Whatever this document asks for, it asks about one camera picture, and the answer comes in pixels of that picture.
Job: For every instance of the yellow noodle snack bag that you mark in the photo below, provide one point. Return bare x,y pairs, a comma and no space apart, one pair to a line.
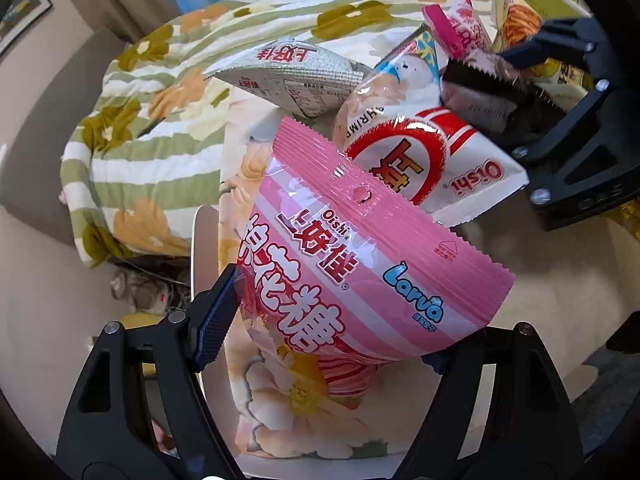
515,15

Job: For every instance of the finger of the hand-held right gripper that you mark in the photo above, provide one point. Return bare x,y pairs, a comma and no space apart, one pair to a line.
565,125
530,51

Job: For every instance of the large pink striped snack bag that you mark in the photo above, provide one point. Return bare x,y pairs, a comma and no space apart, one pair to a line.
350,260

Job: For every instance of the green striped floral blanket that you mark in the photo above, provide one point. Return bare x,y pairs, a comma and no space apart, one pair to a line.
165,160

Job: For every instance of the pink magenta-edged snack packet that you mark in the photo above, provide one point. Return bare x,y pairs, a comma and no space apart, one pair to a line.
462,30

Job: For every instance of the white shrimp chip bag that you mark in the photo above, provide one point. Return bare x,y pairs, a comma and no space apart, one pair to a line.
400,150

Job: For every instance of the framed wall picture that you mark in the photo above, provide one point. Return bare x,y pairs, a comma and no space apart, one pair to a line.
22,10

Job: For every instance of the pale yellow white snack bag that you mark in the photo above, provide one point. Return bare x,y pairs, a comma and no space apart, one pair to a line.
565,77

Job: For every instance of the silvery white snack bag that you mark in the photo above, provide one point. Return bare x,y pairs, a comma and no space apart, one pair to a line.
300,75

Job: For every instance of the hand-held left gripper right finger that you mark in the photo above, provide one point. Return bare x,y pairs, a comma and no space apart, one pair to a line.
475,385

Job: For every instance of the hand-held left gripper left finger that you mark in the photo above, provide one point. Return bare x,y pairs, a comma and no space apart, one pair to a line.
217,320

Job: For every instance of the dark brown snack packet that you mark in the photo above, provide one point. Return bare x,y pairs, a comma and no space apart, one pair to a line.
480,105

